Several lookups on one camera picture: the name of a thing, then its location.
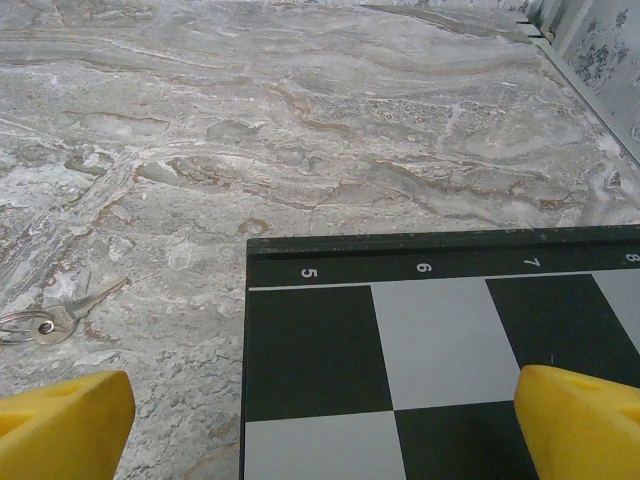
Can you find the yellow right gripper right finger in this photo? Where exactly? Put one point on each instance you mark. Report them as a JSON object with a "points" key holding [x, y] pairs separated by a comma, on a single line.
{"points": [[585, 430]]}

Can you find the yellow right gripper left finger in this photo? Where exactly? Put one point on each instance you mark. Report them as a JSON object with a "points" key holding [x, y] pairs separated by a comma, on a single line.
{"points": [[60, 430]]}

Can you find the silver key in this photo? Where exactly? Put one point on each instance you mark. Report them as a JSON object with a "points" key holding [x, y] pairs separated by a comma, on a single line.
{"points": [[75, 309]]}

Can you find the black and white chessboard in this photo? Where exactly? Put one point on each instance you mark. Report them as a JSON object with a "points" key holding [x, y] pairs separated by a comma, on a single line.
{"points": [[440, 340]]}

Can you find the aluminium side frame rail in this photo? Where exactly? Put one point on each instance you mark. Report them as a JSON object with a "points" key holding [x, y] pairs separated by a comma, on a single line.
{"points": [[590, 95]]}

